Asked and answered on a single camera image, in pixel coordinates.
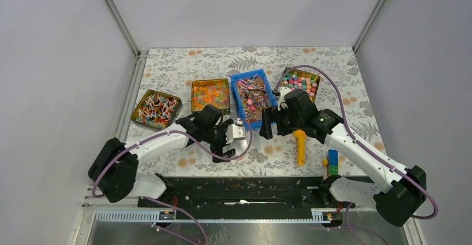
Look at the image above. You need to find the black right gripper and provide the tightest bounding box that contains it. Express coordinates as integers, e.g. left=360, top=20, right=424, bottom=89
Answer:
left=259, top=104, right=304, bottom=139

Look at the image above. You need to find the tin of orange gummies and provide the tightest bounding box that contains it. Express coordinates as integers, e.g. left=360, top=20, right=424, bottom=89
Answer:
left=191, top=79, right=230, bottom=115

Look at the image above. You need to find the floral table cloth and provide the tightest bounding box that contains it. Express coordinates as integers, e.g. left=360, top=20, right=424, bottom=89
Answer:
left=137, top=46, right=385, bottom=177

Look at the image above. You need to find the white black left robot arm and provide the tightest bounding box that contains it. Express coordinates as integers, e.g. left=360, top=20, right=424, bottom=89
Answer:
left=87, top=104, right=253, bottom=207

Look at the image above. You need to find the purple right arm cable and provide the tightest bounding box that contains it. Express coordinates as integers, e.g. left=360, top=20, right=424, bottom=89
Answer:
left=274, top=65, right=440, bottom=245

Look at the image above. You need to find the tin of lollipops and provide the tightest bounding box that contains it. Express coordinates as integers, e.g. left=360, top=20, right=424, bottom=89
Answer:
left=130, top=90, right=183, bottom=131

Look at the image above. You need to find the tin of star candies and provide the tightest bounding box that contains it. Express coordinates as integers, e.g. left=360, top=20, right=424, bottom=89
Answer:
left=281, top=67, right=321, bottom=102

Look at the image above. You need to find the clear glass jar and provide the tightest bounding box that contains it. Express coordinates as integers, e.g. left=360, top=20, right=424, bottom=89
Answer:
left=232, top=152, right=249, bottom=161

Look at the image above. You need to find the grey slotted cable duct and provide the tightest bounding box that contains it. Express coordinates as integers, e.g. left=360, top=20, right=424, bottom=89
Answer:
left=95, top=209, right=333, bottom=224

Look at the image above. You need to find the blue plastic candy bin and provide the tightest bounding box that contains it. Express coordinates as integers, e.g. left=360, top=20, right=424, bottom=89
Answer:
left=230, top=69, right=277, bottom=130

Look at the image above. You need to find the yellow plastic scoop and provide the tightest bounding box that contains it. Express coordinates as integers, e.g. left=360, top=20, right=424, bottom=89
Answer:
left=293, top=130, right=307, bottom=166

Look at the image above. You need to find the colourful toy block train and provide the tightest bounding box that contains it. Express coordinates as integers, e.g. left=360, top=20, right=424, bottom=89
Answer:
left=323, top=149, right=339, bottom=177

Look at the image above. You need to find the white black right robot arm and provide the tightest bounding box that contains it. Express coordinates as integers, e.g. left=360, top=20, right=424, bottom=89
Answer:
left=259, top=87, right=427, bottom=227

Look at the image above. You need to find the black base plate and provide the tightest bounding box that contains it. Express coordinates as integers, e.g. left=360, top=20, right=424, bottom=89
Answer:
left=158, top=177, right=347, bottom=220

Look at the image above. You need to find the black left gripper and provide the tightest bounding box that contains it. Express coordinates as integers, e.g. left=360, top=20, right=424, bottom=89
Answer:
left=204, top=120, right=236, bottom=162

